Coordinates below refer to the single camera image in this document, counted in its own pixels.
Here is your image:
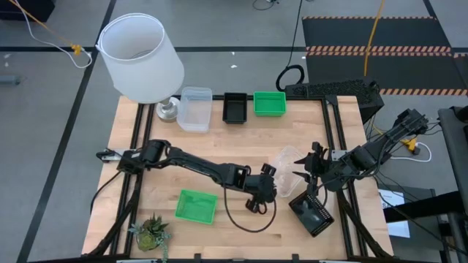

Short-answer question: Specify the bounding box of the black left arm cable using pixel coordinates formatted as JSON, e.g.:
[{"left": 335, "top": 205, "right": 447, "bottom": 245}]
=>
[{"left": 222, "top": 185, "right": 278, "bottom": 234}]

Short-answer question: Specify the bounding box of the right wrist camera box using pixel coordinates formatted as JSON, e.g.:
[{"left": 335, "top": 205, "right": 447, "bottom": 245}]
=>
[{"left": 309, "top": 141, "right": 330, "bottom": 156}]

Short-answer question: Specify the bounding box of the white shade silver table lamp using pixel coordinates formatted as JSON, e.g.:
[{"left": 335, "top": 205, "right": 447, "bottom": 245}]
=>
[{"left": 94, "top": 12, "right": 186, "bottom": 123}]

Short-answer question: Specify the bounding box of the white paper sheet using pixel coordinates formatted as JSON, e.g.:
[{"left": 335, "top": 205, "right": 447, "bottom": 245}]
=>
[{"left": 377, "top": 188, "right": 412, "bottom": 239}]

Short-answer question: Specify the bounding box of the yellow power adapter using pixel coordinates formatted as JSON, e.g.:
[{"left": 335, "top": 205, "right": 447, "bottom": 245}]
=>
[{"left": 401, "top": 137, "right": 420, "bottom": 153}]

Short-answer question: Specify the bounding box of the green plastic basket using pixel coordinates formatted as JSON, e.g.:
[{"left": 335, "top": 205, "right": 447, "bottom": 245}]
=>
[
  {"left": 174, "top": 188, "right": 219, "bottom": 225},
  {"left": 252, "top": 91, "right": 287, "bottom": 118}
]

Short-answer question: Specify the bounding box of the black hanging cable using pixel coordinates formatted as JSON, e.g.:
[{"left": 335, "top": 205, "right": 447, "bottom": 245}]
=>
[{"left": 275, "top": 0, "right": 306, "bottom": 92}]

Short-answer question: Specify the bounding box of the black hazard-striped floor mat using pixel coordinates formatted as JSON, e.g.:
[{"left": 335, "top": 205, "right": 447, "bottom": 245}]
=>
[{"left": 301, "top": 15, "right": 468, "bottom": 97}]

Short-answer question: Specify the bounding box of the yellow hanging cable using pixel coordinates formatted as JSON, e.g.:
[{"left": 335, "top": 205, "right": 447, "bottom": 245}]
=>
[{"left": 363, "top": 0, "right": 386, "bottom": 77}]

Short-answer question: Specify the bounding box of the black metal table frame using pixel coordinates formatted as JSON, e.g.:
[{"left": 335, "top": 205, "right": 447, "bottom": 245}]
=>
[{"left": 80, "top": 94, "right": 395, "bottom": 263}]

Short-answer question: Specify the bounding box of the black plastic basket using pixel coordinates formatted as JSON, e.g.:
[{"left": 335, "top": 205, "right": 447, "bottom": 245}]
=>
[
  {"left": 287, "top": 189, "right": 336, "bottom": 238},
  {"left": 222, "top": 91, "right": 249, "bottom": 125}
]

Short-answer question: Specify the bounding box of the orange cable with yellow connector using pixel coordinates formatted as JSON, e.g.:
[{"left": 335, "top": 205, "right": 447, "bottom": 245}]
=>
[{"left": 7, "top": 0, "right": 83, "bottom": 56}]

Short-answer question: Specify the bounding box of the black floor box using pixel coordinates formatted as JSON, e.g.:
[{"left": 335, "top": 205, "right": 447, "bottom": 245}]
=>
[{"left": 0, "top": 0, "right": 56, "bottom": 23}]

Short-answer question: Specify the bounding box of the grey floor object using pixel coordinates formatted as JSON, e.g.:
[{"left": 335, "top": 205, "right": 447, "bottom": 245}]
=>
[{"left": 0, "top": 74, "right": 22, "bottom": 87}]

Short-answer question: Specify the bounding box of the white power cable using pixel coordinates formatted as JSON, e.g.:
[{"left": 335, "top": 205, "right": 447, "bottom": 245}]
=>
[{"left": 388, "top": 141, "right": 433, "bottom": 164}]

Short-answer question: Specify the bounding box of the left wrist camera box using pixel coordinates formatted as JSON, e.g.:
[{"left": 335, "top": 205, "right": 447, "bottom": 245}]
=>
[{"left": 225, "top": 164, "right": 252, "bottom": 191}]

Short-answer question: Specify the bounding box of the clear plastic basket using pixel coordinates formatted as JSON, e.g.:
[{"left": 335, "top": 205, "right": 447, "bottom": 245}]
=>
[
  {"left": 175, "top": 85, "right": 214, "bottom": 134},
  {"left": 271, "top": 145, "right": 307, "bottom": 199}
]

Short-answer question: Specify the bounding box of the white floor cable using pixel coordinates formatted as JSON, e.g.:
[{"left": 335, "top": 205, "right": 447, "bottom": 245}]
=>
[{"left": 14, "top": 0, "right": 94, "bottom": 69}]

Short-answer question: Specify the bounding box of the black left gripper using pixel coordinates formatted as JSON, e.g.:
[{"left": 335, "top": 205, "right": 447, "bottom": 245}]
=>
[{"left": 244, "top": 163, "right": 278, "bottom": 216}]

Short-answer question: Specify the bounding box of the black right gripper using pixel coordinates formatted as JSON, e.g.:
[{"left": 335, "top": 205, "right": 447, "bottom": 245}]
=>
[{"left": 291, "top": 145, "right": 336, "bottom": 186}]

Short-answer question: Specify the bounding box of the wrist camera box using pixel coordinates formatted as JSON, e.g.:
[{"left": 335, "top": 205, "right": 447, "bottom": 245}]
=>
[
  {"left": 225, "top": 164, "right": 252, "bottom": 191},
  {"left": 309, "top": 141, "right": 330, "bottom": 156}
]

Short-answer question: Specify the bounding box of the black equipment stand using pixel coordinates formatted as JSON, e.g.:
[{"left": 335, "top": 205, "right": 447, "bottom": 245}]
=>
[{"left": 380, "top": 104, "right": 468, "bottom": 263}]

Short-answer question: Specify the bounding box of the potted succulent plant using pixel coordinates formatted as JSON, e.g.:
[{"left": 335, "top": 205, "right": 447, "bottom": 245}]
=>
[{"left": 127, "top": 213, "right": 173, "bottom": 263}]

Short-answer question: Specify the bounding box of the black floor cable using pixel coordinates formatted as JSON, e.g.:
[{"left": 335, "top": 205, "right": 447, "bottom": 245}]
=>
[{"left": 252, "top": 0, "right": 279, "bottom": 11}]

